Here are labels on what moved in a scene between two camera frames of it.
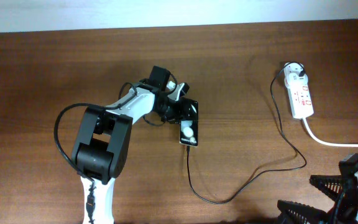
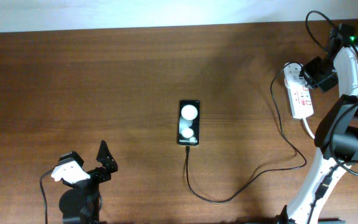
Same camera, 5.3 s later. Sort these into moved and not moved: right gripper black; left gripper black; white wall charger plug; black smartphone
Moved: left gripper black; right gripper black
Not moved: white wall charger plug; black smartphone
